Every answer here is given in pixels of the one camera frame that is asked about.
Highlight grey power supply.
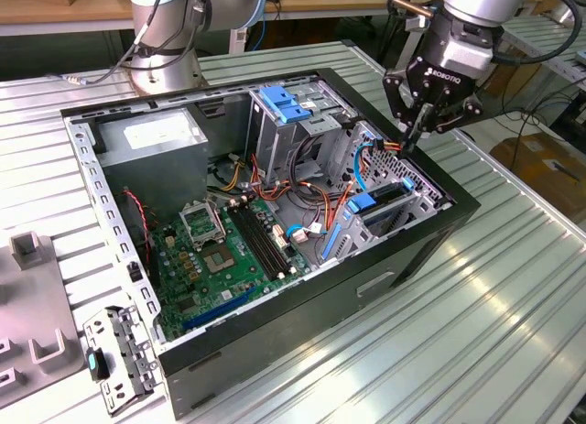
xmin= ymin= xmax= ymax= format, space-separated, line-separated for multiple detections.
xmin=93 ymin=107 xmax=211 ymax=214

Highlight metal slot cover bracket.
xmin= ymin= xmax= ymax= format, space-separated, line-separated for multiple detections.
xmin=81 ymin=304 xmax=164 ymax=416

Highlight metal socket cover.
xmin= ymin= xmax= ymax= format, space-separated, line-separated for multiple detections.
xmin=178 ymin=199 xmax=228 ymax=251

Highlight blue drive cage latch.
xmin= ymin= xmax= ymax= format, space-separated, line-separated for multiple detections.
xmin=258 ymin=85 xmax=313 ymax=125

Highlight metal optical drive cage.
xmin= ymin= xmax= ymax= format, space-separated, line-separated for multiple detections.
xmin=246 ymin=78 xmax=358 ymax=182

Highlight green motherboard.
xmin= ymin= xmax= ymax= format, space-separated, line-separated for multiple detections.
xmin=148 ymin=197 xmax=317 ymax=342

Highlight metal slat side table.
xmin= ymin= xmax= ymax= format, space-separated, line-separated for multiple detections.
xmin=439 ymin=11 xmax=586 ymax=118

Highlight orange red power wire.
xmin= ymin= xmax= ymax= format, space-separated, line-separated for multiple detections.
xmin=373 ymin=138 xmax=407 ymax=158

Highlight black cable metal plug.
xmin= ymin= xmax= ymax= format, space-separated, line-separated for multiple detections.
xmin=59 ymin=0 xmax=207 ymax=85

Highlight wooden desk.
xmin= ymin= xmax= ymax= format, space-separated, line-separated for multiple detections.
xmin=0 ymin=0 xmax=544 ymax=36

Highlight hard disk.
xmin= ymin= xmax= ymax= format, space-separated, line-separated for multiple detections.
xmin=320 ymin=176 xmax=418 ymax=263

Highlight black camera cable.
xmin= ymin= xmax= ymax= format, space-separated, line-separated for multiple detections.
xmin=492 ymin=0 xmax=581 ymax=67

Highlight brown cardboard box labelled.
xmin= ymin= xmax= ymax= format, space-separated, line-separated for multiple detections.
xmin=489 ymin=133 xmax=586 ymax=214

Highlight orange red wire bundle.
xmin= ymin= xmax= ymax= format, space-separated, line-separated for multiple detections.
xmin=205 ymin=151 xmax=363 ymax=235

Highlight grey parts rack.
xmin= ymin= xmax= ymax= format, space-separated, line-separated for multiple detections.
xmin=0 ymin=229 xmax=86 ymax=409

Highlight black PC case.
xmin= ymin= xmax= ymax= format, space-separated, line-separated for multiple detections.
xmin=59 ymin=67 xmax=482 ymax=420

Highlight blue data wire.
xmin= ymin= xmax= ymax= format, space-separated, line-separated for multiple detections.
xmin=353 ymin=139 xmax=384 ymax=194

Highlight black RAM slot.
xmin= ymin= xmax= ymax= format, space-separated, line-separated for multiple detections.
xmin=240 ymin=202 xmax=289 ymax=276
xmin=233 ymin=204 xmax=285 ymax=278
xmin=228 ymin=206 xmax=280 ymax=281
xmin=245 ymin=201 xmax=295 ymax=273

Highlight brown cardboard boxes stacked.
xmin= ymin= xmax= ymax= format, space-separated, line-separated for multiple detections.
xmin=475 ymin=52 xmax=544 ymax=103

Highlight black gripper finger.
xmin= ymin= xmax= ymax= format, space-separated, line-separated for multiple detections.
xmin=382 ymin=69 xmax=425 ymax=155
xmin=418 ymin=96 xmax=485 ymax=141

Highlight blue expansion slot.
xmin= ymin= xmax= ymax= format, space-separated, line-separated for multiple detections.
xmin=182 ymin=286 xmax=257 ymax=332

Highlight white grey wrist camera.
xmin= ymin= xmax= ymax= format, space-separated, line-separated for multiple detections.
xmin=446 ymin=32 xmax=496 ymax=77

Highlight black cable brass plug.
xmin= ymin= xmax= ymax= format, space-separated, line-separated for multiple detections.
xmin=370 ymin=0 xmax=435 ymax=18

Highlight red black fan wire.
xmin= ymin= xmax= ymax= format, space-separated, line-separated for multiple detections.
xmin=123 ymin=189 xmax=155 ymax=267

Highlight metal disk bay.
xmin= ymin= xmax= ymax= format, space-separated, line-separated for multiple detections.
xmin=315 ymin=167 xmax=454 ymax=267

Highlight black latch blue tab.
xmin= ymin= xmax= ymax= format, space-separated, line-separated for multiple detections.
xmin=84 ymin=347 xmax=111 ymax=382

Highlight CPU socket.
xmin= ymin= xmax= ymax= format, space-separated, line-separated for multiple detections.
xmin=201 ymin=243 xmax=242 ymax=278

